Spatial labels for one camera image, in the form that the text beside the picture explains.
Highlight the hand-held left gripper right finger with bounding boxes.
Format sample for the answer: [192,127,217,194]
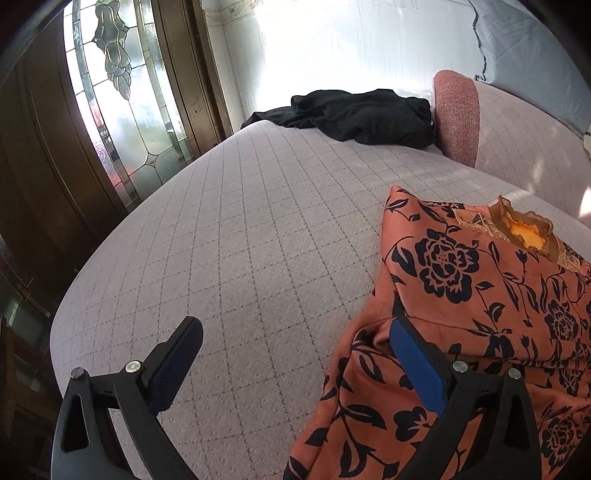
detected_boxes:
[389,316,542,480]

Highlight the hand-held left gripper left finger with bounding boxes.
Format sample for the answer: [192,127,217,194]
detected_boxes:
[51,316,204,480]

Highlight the orange floral garment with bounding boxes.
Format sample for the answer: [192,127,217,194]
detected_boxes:
[283,185,591,480]

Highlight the grey checked bed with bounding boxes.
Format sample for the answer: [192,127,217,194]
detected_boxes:
[50,119,591,480]

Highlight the pink-edged checked cushion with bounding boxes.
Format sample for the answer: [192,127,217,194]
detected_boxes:
[433,70,591,217]

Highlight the black garment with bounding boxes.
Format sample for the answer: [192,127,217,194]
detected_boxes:
[240,89,437,149]

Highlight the stained glass door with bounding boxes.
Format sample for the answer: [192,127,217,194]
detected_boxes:
[62,0,197,208]

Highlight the light blue pillow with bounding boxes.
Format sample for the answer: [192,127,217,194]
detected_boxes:
[468,0,591,139]

